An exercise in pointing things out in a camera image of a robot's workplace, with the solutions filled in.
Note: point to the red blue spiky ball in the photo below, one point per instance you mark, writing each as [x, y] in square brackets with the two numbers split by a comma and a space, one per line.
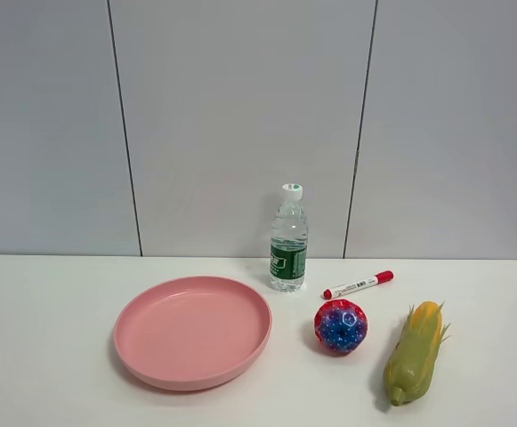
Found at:
[341, 326]

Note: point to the clear water bottle green label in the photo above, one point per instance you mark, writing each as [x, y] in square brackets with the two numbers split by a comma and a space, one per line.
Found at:
[289, 241]

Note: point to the pink round plate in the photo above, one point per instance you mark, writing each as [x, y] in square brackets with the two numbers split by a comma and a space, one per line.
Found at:
[193, 333]

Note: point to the red whiteboard marker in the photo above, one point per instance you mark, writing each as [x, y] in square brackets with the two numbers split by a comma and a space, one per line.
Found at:
[339, 291]

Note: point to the toy corn cob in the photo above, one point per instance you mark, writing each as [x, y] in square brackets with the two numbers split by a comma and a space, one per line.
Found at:
[409, 369]

